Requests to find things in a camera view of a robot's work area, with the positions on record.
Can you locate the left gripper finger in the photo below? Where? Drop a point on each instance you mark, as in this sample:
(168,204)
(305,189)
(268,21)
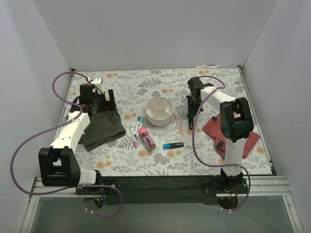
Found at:
(111,103)
(100,102)

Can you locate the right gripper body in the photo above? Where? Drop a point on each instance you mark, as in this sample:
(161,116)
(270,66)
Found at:
(190,107)

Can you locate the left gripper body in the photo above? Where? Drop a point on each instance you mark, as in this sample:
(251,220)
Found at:
(107,104)

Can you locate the orange pink pen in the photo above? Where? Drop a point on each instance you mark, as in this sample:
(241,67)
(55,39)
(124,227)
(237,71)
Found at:
(178,124)

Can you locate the blue black highlighter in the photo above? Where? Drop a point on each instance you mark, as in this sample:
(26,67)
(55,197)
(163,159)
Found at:
(173,145)

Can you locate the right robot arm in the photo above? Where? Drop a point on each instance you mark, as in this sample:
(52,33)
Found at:
(236,124)

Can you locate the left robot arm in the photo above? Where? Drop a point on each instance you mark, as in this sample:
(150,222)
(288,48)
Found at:
(58,164)

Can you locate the dark green cloth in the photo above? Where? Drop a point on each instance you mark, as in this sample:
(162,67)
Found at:
(103,127)

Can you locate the blue capped marker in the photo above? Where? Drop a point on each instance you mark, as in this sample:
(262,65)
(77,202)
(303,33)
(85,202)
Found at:
(137,127)

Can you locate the white round organizer container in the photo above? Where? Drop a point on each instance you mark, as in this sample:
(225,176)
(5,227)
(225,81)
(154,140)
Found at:
(159,111)

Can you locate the floral table mat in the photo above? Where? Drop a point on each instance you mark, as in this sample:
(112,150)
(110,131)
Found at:
(132,90)

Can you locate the pink capped marker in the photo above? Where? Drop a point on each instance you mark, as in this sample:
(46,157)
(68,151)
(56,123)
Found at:
(133,137)

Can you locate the pink lid pencil jar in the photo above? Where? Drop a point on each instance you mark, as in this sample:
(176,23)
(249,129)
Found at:
(147,140)

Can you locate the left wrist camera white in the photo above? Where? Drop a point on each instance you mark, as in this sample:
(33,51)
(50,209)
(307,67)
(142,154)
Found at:
(98,82)

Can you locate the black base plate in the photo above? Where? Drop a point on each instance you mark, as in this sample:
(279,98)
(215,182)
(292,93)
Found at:
(167,189)

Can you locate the aluminium front rail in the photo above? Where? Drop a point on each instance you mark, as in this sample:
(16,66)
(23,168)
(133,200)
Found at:
(166,204)

